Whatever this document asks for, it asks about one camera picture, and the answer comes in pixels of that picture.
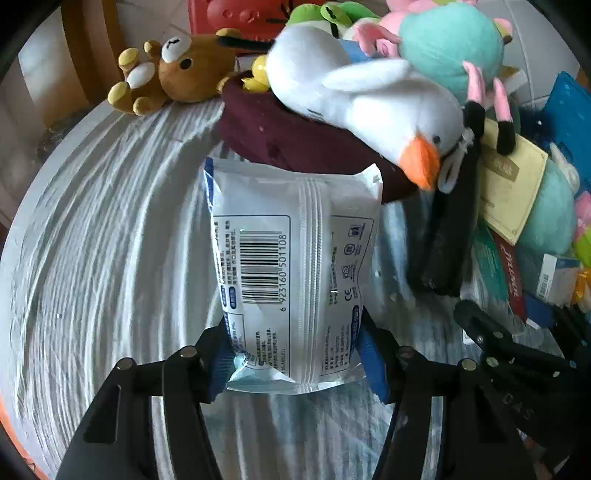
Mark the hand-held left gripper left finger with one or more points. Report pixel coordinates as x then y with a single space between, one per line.
222 369

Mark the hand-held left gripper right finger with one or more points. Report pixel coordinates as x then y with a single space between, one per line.
371 364

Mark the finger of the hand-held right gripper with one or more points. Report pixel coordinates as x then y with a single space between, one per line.
498 339

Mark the white wet wipes packet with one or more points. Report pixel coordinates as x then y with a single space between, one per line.
295 258

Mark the white round desktop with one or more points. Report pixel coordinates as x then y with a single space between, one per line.
115 230

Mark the red book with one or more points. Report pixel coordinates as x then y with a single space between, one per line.
510 277

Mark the teal book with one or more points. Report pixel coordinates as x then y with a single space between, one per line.
489 263

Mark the small white carton box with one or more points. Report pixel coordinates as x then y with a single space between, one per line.
554 277

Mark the black pencil case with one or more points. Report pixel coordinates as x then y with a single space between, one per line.
450 240

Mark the teal plush toy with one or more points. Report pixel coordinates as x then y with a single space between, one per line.
549 217

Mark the beige notebook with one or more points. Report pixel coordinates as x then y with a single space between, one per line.
512 184

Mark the dark blue furry toy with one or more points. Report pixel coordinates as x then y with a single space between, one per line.
535 124

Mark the maroon fabric pouch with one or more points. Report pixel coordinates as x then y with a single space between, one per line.
295 138

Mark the white plush goose orange beak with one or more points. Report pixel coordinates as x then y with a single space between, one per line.
351 97

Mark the teal plush with pink legs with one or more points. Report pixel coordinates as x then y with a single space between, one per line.
448 50

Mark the brown plush bear white ears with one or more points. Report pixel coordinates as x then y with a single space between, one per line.
194 74

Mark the green frog plush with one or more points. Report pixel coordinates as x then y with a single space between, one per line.
351 11

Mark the red bear-face plastic basket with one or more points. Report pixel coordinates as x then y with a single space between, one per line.
221 14

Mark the wooden chair frame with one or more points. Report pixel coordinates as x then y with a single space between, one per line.
78 46

